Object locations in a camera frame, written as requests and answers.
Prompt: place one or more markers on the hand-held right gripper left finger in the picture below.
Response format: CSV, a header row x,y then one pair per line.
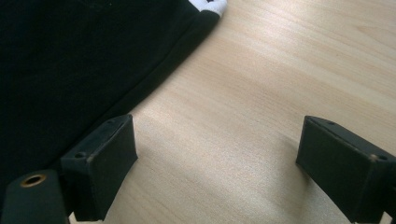
x,y
102,168

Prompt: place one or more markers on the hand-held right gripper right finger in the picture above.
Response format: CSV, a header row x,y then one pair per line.
x,y
342,174

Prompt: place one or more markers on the black pants with white stripes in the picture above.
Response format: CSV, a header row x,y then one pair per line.
x,y
62,62

